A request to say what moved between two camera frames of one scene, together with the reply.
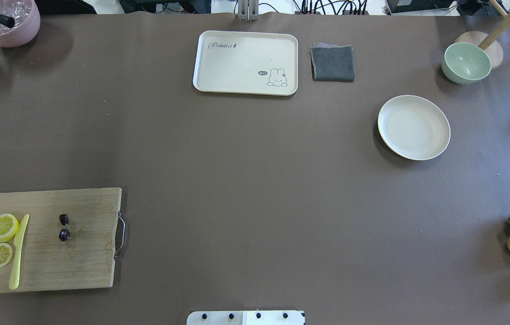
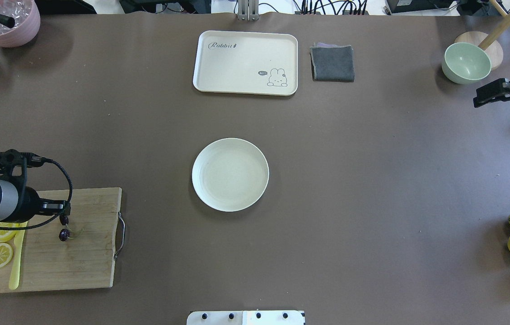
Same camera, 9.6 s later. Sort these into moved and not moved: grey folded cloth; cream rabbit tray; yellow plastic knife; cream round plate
Moved: cream round plate
Not moved: yellow plastic knife; grey folded cloth; cream rabbit tray
